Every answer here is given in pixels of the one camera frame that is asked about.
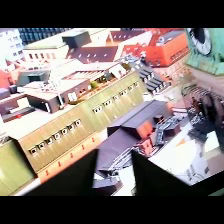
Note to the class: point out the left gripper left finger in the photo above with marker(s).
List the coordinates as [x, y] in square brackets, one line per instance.
[73, 178]

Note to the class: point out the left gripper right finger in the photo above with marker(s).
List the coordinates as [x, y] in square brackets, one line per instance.
[153, 178]

